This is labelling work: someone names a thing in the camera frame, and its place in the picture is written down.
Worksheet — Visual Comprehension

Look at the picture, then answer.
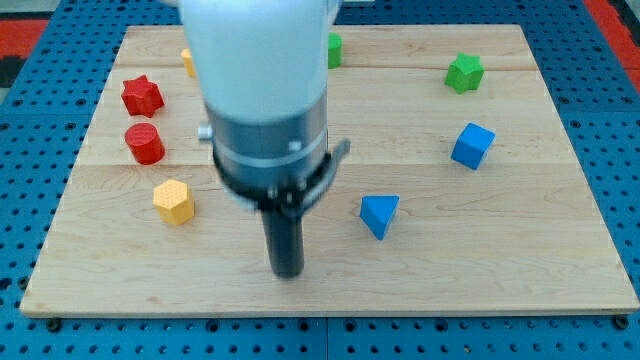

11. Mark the wooden board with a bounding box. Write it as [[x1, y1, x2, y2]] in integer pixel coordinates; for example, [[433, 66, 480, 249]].
[[20, 25, 639, 318]]

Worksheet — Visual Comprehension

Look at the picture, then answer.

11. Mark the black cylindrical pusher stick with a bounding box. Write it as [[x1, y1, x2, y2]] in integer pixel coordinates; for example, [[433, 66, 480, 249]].
[[261, 211, 304, 279]]

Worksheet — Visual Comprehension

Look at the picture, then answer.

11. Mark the blue triangle block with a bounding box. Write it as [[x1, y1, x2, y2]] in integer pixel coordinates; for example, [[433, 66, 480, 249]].
[[359, 195, 400, 241]]

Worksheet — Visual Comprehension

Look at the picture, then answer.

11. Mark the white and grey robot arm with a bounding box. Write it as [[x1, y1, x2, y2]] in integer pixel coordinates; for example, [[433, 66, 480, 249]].
[[178, 0, 350, 278]]

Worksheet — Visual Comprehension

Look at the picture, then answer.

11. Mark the green cylinder block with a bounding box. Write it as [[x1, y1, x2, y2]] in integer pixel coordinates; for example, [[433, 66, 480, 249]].
[[328, 32, 343, 69]]

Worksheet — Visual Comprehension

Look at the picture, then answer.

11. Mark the yellow block behind arm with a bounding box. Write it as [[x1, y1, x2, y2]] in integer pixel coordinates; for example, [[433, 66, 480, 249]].
[[180, 48, 196, 78]]

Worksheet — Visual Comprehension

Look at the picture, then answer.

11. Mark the blue cube block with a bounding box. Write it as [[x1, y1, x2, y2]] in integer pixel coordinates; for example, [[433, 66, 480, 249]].
[[451, 123, 496, 170]]

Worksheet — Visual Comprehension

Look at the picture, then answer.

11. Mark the red cylinder block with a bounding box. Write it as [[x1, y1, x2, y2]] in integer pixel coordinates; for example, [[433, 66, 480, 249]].
[[125, 123, 165, 165]]

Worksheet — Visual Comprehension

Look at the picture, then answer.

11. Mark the green star block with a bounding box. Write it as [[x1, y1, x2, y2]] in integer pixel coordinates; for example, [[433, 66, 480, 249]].
[[444, 52, 485, 94]]

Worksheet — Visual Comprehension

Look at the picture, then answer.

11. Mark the red star block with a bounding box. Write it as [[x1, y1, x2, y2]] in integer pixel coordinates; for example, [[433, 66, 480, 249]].
[[121, 75, 165, 118]]

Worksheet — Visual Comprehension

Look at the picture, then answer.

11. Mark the yellow hexagon block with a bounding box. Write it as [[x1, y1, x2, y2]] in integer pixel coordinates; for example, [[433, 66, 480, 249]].
[[153, 179, 195, 225]]

